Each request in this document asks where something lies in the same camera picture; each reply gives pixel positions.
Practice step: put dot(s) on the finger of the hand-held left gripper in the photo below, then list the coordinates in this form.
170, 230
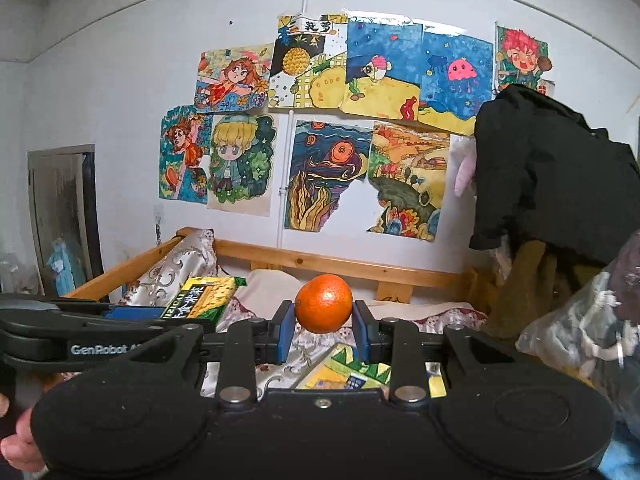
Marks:
150, 325
132, 313

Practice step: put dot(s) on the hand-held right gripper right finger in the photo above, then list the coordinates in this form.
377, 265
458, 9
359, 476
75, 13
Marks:
361, 335

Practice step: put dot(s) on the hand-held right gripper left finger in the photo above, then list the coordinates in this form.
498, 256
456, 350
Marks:
284, 335

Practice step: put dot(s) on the grey tray with drawing lining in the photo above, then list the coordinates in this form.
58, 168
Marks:
335, 372

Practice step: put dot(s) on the orange tangerine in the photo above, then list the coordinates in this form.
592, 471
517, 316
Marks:
322, 305

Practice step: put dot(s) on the green and yellow snack packet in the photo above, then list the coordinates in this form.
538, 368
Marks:
205, 300

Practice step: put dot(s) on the person's left hand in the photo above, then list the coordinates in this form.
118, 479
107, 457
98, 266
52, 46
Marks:
20, 442

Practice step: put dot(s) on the floral satin blanket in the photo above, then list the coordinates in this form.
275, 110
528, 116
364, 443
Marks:
170, 270

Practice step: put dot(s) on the light blue cloth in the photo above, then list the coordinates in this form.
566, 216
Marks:
62, 265

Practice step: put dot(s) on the olive brown garment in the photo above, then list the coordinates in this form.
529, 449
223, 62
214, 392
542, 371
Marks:
530, 290

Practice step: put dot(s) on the pink cloth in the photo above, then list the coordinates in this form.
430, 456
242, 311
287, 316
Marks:
465, 172

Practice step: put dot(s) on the clear plastic bag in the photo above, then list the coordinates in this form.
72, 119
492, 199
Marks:
585, 325

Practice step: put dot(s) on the black jacket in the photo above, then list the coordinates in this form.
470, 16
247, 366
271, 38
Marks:
550, 175

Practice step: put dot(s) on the wooden bed frame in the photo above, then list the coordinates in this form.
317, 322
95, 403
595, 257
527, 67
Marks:
325, 262

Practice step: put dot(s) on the white wall pipe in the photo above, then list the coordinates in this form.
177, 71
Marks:
283, 210

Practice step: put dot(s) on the swirly night sky wall drawing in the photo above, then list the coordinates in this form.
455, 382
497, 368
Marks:
320, 180

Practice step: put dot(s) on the orange-haired swimmer wall drawing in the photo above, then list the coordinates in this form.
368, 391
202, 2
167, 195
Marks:
182, 160

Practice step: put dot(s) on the hilly landscape wall drawing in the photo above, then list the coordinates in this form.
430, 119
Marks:
405, 175

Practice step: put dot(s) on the blond character wall drawing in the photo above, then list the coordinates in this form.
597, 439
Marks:
240, 160

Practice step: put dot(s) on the fish and sand wall drawing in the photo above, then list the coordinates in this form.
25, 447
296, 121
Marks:
380, 85

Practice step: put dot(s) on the flying orange-haired girl wall drawing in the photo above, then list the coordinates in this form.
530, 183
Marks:
232, 80

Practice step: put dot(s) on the pineapple wall drawing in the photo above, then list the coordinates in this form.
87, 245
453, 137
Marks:
300, 60

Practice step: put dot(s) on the pink jellyfish wall drawing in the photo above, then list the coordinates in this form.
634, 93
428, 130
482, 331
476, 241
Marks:
455, 75

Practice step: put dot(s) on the red-haired character wall drawing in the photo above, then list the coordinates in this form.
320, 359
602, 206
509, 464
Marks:
520, 55

